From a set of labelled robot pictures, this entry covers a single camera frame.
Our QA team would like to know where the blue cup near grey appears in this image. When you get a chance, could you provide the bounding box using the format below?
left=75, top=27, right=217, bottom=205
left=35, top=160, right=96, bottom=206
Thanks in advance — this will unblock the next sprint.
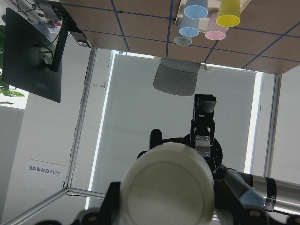
left=179, top=15, right=200, bottom=38

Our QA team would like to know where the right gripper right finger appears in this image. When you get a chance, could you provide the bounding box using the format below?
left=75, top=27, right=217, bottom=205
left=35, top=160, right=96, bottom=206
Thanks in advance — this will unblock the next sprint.
left=214, top=180, right=251, bottom=211

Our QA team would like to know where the black computer monitor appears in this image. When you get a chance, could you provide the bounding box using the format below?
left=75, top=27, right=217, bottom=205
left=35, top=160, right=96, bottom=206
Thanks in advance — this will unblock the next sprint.
left=2, top=8, right=71, bottom=103

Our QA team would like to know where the blue cup near yellow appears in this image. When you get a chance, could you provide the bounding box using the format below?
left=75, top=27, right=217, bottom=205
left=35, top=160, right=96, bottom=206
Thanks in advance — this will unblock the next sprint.
left=183, top=0, right=208, bottom=19

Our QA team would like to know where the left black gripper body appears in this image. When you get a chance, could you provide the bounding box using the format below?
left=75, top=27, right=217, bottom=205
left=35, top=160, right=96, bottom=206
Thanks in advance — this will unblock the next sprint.
left=180, top=94, right=223, bottom=173

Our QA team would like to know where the grey plastic cup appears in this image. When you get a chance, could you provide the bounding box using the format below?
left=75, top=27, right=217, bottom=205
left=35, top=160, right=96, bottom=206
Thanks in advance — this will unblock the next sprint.
left=173, top=36, right=192, bottom=46

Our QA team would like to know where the yellow plastic cup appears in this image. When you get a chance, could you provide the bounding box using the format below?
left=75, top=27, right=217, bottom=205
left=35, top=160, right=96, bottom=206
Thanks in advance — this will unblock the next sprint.
left=216, top=0, right=240, bottom=27

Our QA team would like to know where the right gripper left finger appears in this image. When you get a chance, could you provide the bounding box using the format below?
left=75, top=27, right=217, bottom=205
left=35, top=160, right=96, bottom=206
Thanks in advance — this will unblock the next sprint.
left=99, top=181, right=121, bottom=216

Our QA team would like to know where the pale green plastic cup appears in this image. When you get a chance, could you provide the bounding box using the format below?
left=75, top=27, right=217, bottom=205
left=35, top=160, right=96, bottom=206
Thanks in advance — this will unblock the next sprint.
left=120, top=142, right=215, bottom=225

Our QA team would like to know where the pink plastic cup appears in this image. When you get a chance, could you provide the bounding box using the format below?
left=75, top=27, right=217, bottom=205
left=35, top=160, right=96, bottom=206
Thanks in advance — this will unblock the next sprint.
left=205, top=12, right=227, bottom=41

